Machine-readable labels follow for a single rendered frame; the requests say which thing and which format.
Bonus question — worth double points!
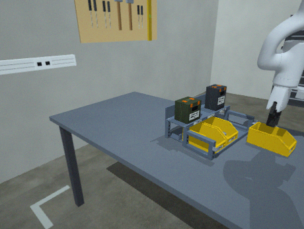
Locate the olive green case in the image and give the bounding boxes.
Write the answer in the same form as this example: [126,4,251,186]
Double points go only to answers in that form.
[174,97,202,124]

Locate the yellow open-front bin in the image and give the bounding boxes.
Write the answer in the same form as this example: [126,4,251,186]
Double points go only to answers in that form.
[188,122,225,153]
[201,116,237,145]
[247,122,296,157]

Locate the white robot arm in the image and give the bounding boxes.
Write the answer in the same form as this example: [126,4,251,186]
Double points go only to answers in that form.
[257,0,304,99]

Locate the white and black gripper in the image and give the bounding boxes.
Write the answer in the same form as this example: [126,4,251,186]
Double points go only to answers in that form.
[266,83,292,127]

